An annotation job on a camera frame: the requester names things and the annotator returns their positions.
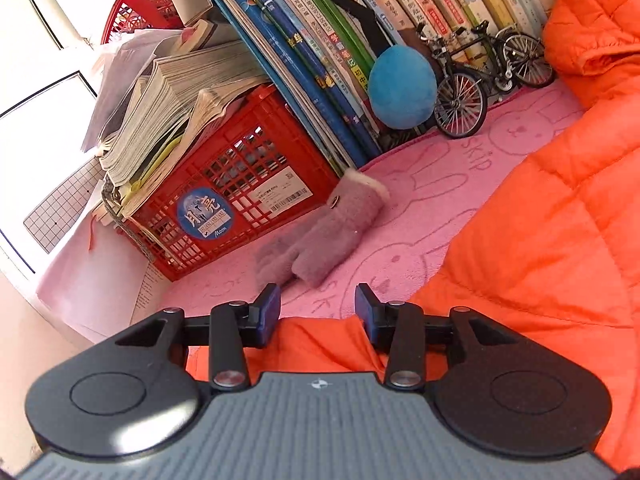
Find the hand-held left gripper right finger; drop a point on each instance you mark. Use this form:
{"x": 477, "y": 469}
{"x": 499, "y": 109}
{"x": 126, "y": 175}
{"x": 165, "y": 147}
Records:
{"x": 364, "y": 310}

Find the loose white paper sheets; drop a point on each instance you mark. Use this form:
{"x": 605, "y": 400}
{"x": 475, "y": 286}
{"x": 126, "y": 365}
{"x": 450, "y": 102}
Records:
{"x": 85, "y": 270}

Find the grid-lined paper board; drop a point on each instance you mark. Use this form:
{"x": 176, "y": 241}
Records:
{"x": 60, "y": 210}

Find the red mesh basket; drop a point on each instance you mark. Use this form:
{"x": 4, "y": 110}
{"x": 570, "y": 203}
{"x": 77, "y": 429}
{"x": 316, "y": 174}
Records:
{"x": 135, "y": 10}

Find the row of upright books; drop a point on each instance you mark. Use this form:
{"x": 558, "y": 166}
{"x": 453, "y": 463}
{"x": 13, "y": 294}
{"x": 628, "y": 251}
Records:
{"x": 310, "y": 35}

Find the red plastic crate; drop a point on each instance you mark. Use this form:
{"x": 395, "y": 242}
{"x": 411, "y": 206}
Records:
{"x": 235, "y": 195}

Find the purple fuzzy glove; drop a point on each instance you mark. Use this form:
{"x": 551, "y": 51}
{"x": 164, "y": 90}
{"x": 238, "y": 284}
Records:
{"x": 275, "y": 260}
{"x": 340, "y": 220}

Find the orange down jacket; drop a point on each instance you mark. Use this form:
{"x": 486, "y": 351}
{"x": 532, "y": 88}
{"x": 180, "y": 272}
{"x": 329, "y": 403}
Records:
{"x": 550, "y": 235}

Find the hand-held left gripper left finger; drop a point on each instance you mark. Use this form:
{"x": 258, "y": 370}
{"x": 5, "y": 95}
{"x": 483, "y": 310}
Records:
{"x": 271, "y": 306}

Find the black model bicycle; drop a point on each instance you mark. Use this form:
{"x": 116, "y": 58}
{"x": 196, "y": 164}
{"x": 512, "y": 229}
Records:
{"x": 438, "y": 110}

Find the stack of workbooks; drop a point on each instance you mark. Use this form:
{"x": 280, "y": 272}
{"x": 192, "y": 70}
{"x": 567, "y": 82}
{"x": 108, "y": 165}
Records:
{"x": 190, "y": 75}

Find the pink rabbit-print blanket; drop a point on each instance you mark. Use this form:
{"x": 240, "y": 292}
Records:
{"x": 425, "y": 195}

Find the blue plush ball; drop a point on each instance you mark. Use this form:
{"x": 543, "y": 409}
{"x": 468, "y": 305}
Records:
{"x": 402, "y": 87}

